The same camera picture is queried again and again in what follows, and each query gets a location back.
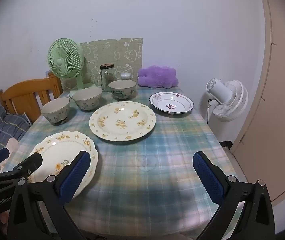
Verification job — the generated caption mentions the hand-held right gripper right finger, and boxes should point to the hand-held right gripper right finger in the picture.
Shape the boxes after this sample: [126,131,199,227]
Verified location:
[192,151,276,240]

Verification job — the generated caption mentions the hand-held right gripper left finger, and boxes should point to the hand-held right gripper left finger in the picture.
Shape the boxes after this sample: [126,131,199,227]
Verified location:
[6,151,91,240]

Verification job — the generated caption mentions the scalloped yellow-flower plate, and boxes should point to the scalloped yellow-flower plate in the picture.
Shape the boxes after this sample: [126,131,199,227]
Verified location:
[27,131,99,199]

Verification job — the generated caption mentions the cream floral bowl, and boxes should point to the cream floral bowl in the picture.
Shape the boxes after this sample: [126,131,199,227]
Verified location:
[72,87,103,111]
[41,97,71,125]

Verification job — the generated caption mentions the large round yellow-flower plate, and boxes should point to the large round yellow-flower plate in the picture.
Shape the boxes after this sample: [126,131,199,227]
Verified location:
[89,101,156,142]

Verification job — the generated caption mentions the white plate with maroon pattern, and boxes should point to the white plate with maroon pattern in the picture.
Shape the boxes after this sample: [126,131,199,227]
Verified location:
[149,92,194,115]

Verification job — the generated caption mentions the cream bowl with blue pattern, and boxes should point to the cream bowl with blue pattern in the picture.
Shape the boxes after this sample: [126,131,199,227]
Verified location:
[108,80,136,100]

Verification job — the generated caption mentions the striped blue blanket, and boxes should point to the striped blue blanket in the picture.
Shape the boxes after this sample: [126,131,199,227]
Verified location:
[0,106,31,143]

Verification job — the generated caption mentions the plaid tablecloth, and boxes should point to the plaid tablecloth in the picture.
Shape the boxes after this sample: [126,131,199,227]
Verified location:
[6,85,248,238]

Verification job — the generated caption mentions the wooden chair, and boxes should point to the wooden chair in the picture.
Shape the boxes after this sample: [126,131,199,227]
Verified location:
[0,71,64,124]

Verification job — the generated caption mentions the white floor fan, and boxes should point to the white floor fan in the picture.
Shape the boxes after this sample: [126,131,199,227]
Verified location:
[206,78,248,123]

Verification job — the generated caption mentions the glass mug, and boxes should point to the glass mug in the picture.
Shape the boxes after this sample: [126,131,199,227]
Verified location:
[92,70,103,87]

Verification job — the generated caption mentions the glass jar with dark lid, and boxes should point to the glass jar with dark lid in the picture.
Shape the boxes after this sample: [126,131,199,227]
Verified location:
[100,64,115,92]

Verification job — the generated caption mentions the beige door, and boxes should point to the beige door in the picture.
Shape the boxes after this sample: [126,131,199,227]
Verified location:
[229,0,285,207]

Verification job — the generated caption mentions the green desk fan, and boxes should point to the green desk fan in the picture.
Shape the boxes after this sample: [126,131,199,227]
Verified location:
[47,38,98,98]

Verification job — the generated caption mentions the purple plush toy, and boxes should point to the purple plush toy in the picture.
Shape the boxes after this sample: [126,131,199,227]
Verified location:
[137,65,179,89]

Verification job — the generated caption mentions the green printed mat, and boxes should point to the green printed mat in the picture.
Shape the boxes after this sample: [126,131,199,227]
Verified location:
[79,38,143,87]

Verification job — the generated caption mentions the black fan cable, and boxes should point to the black fan cable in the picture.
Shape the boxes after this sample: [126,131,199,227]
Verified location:
[207,99,213,124]

